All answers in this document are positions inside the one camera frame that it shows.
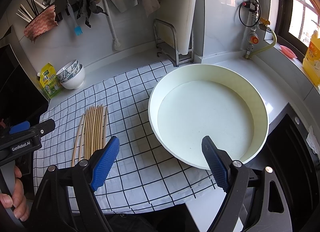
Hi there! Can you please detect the white round tray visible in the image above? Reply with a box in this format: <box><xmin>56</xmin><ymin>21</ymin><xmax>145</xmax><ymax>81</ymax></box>
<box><xmin>148</xmin><ymin>64</ymin><xmax>269</xmax><ymax>169</ymax></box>

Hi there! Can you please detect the yellow cooking oil bottle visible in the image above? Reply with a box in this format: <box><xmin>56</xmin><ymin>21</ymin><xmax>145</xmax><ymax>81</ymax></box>
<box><xmin>303</xmin><ymin>30</ymin><xmax>320</xmax><ymax>86</ymax></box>

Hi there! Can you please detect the large white bowl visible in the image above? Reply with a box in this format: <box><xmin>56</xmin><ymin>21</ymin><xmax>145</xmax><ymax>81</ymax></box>
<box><xmin>61</xmin><ymin>64</ymin><xmax>85</xmax><ymax>90</ymax></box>

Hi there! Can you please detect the blue patterned bowl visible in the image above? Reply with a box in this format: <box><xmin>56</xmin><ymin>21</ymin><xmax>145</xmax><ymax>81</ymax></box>
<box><xmin>56</xmin><ymin>60</ymin><xmax>80</xmax><ymax>82</ymax></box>
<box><xmin>56</xmin><ymin>60</ymin><xmax>78</xmax><ymax>81</ymax></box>

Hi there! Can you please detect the white black checkered cloth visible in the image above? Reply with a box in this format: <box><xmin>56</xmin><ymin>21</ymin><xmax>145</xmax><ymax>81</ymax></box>
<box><xmin>33</xmin><ymin>60</ymin><xmax>217</xmax><ymax>214</ymax></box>

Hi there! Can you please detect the upper blue patterned bowl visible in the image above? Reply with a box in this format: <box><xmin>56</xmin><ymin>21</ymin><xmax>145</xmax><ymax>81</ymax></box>
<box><xmin>56</xmin><ymin>60</ymin><xmax>78</xmax><ymax>81</ymax></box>

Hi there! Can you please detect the person's left hand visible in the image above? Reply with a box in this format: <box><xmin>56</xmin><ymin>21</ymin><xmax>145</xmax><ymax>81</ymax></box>
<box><xmin>1</xmin><ymin>166</ymin><xmax>30</xmax><ymax>222</ymax></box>

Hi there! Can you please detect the white cutting board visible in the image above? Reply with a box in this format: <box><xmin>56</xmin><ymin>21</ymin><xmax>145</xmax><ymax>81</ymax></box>
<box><xmin>156</xmin><ymin>0</ymin><xmax>196</xmax><ymax>55</ymax></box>

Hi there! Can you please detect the black looped cable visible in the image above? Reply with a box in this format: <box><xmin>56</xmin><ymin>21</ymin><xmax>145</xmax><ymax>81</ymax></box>
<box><xmin>238</xmin><ymin>0</ymin><xmax>262</xmax><ymax>28</ymax></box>

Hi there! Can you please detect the black hanging rag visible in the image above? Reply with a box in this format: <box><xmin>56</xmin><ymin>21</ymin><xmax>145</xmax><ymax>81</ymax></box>
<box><xmin>76</xmin><ymin>0</ymin><xmax>108</xmax><ymax>28</ymax></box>

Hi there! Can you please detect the metal ladle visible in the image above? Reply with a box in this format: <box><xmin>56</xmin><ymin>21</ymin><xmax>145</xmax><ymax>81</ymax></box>
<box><xmin>42</xmin><ymin>0</ymin><xmax>51</xmax><ymax>7</ymax></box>

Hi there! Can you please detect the yellow-green gas hose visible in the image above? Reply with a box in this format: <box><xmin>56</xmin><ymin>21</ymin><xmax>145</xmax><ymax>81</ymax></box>
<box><xmin>245</xmin><ymin>27</ymin><xmax>278</xmax><ymax>60</ymax></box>

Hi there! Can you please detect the gas valve with orange knob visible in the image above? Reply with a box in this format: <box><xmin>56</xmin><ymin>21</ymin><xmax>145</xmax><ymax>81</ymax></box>
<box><xmin>245</xmin><ymin>32</ymin><xmax>259</xmax><ymax>59</ymax></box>

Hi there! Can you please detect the blue silicone brush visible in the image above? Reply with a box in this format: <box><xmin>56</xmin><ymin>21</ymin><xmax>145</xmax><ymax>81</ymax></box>
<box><xmin>66</xmin><ymin>0</ymin><xmax>82</xmax><ymax>36</ymax></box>

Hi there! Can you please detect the metal cutting board rack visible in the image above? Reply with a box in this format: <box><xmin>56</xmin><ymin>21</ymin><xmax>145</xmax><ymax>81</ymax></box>
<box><xmin>153</xmin><ymin>19</ymin><xmax>194</xmax><ymax>67</ymax></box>

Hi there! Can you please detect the pink plastic dish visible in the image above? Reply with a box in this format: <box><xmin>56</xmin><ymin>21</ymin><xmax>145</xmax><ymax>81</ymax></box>
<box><xmin>280</xmin><ymin>45</ymin><xmax>297</xmax><ymax>59</ymax></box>

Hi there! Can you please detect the white crumpled tissue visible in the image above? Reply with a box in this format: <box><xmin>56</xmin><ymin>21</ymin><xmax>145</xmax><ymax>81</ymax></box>
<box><xmin>306</xmin><ymin>126</ymin><xmax>320</xmax><ymax>159</ymax></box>

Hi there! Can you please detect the yellow seasoning pouch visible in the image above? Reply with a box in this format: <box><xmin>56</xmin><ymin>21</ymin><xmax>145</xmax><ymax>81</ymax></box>
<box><xmin>37</xmin><ymin>63</ymin><xmax>63</xmax><ymax>99</ymax></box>

